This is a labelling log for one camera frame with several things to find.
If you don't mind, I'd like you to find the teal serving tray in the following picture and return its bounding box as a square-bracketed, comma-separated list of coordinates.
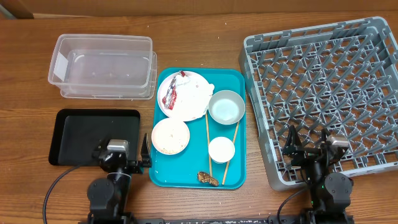
[149, 67, 246, 190]

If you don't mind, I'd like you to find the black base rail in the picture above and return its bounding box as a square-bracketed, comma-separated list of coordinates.
[133, 215, 355, 224]

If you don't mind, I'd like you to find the grey dishwasher rack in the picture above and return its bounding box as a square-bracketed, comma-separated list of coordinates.
[239, 17, 397, 190]

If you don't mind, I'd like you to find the black plastic tray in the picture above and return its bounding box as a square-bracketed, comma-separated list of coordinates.
[49, 109, 141, 166]

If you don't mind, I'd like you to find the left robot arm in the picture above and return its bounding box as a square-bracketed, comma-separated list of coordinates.
[86, 135, 152, 224]

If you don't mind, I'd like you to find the right wooden chopstick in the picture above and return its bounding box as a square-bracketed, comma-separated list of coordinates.
[222, 121, 240, 185]

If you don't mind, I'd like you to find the left wooden chopstick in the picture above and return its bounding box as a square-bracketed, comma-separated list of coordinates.
[205, 112, 213, 177]

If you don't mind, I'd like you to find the clear plastic bin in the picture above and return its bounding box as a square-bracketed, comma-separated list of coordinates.
[48, 34, 157, 100]

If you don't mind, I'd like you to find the white napkin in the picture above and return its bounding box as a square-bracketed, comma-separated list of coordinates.
[172, 75, 215, 121]

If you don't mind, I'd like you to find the wooden chopstick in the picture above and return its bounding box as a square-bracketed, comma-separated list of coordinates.
[222, 121, 240, 185]
[205, 112, 213, 177]

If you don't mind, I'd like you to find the brown food scrap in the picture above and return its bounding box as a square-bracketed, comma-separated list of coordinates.
[197, 171, 219, 187]

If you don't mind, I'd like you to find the grey bowl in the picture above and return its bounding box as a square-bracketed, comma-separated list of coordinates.
[208, 90, 246, 125]

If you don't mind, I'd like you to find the large white plate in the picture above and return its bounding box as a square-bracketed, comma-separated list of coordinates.
[157, 70, 215, 122]

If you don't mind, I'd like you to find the small white cup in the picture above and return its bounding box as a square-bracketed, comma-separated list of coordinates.
[208, 137, 235, 164]

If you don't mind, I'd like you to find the small white plate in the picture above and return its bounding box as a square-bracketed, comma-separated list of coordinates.
[151, 118, 190, 155]

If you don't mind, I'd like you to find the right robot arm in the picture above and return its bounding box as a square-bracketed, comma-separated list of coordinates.
[277, 125, 354, 224]

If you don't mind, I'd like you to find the red snack wrapper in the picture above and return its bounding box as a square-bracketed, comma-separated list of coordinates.
[162, 70, 186, 110]

